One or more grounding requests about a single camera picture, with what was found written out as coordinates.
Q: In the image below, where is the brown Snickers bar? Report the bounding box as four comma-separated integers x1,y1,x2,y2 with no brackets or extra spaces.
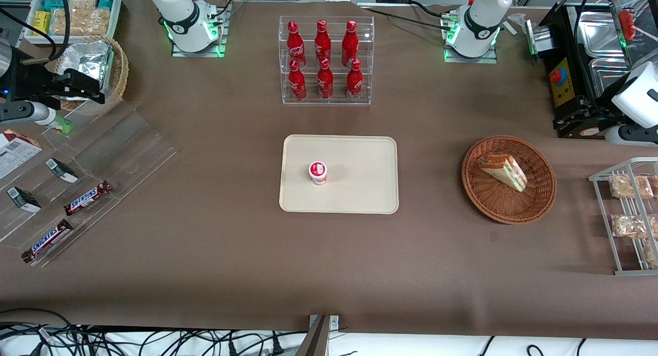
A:
63,180,113,216
21,218,74,264

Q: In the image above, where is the red Coca-Cola bottle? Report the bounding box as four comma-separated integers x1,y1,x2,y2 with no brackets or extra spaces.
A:
288,59,307,101
346,59,363,101
287,21,306,69
342,20,359,68
314,20,332,68
317,57,334,100

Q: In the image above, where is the small black white box lower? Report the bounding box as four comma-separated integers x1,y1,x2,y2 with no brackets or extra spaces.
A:
6,186,42,213

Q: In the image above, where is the light wicker basket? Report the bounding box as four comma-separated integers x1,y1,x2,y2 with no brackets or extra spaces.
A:
53,34,130,116

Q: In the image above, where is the silver foil pack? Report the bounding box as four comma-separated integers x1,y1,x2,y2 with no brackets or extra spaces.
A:
59,40,115,101

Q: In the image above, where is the green white plastic bottle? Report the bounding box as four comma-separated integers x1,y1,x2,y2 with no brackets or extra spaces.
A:
47,113,74,136

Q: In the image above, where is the yellow snack box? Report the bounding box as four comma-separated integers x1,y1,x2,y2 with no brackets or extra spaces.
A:
33,11,52,37

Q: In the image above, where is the red white printed box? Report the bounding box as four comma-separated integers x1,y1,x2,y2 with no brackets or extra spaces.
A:
0,129,43,180

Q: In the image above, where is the white wire rack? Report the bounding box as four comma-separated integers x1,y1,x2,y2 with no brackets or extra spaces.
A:
588,157,658,276

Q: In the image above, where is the red sausage skewer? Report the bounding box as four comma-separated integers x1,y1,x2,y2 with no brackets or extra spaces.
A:
609,0,649,42

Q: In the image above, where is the beige plastic tray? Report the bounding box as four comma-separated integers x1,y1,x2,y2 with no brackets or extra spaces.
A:
279,134,400,215

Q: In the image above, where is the clear acrylic stepped shelf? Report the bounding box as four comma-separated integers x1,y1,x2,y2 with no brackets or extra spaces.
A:
0,98,179,268

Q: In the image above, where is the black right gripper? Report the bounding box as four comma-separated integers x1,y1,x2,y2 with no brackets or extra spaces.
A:
9,57,106,105

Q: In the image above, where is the black floor cable tangle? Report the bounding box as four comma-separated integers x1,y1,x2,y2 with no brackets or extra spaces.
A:
0,308,312,356

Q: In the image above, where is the metal table bracket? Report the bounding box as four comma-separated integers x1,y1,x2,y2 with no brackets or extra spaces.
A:
298,314,341,356

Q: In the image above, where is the small dark green box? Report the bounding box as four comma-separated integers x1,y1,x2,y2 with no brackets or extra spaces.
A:
45,158,80,184

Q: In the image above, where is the metal base plate of right arm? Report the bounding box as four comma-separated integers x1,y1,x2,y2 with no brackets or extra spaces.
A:
170,4,228,58

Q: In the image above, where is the white plastic snack bin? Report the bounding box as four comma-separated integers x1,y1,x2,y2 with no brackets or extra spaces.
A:
23,0,123,46

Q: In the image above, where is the black food warmer machine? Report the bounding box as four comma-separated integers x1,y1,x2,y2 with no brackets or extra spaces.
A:
534,1,658,139

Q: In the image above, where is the brown table cover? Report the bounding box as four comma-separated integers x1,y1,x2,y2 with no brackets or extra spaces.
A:
0,0,658,342

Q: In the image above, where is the triangle sandwich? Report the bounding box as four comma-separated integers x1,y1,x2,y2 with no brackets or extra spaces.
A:
477,153,529,193

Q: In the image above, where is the brown wicker basket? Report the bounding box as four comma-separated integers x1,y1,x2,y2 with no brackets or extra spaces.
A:
461,135,558,225

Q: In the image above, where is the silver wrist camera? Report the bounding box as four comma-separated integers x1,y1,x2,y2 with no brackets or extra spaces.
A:
0,101,52,126

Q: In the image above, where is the clear acrylic bottle rack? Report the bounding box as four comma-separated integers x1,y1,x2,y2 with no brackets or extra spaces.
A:
278,15,375,106

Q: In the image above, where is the clear cracker snack pack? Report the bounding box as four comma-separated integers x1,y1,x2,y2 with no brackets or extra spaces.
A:
82,7,112,36
51,9,84,36

